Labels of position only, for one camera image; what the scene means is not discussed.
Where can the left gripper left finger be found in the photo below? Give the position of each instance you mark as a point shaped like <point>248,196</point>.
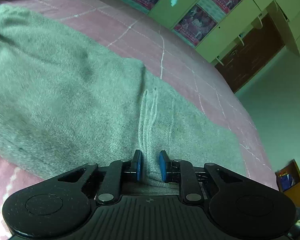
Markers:
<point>117,174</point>

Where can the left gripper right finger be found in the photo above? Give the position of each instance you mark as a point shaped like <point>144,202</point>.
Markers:
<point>180,172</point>

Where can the grey knit pants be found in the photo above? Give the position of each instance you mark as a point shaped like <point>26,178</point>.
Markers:
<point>66,100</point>

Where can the orange wooden box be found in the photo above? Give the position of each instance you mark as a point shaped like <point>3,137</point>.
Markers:
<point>288,181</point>

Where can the pink checked bed sheet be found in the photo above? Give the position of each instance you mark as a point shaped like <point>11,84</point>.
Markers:
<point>132,34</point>

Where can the lower right red poster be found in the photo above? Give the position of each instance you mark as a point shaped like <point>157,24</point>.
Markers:
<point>194,26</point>

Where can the dark brown wooden door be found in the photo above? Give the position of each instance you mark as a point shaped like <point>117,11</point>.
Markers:
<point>245,60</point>

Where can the cream glossy wardrobe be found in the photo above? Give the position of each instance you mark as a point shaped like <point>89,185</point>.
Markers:
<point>231,26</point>

